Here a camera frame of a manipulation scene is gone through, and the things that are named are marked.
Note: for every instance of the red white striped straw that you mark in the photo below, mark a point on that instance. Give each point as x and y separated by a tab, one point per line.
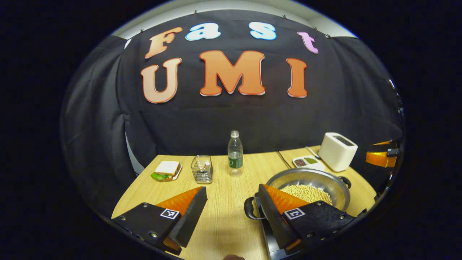
207	165

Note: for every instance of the lettuce sandwich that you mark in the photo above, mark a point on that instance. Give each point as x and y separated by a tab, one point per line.
166	169

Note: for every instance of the pile of yellow soybeans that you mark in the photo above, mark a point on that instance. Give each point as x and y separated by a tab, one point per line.
310	193

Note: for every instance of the white toaster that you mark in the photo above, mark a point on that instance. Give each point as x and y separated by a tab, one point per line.
335	153

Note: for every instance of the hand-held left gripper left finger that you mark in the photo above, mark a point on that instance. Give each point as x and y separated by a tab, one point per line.
191	220

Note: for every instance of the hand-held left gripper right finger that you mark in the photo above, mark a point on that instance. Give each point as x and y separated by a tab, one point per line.
276	220

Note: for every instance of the clear water bottle green label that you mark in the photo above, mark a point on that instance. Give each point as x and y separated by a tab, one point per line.
235	159

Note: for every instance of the white divided dish of beans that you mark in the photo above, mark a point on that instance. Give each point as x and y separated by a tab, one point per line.
308	162

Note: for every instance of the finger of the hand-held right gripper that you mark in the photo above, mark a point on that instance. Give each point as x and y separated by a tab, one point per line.
384	143
377	159

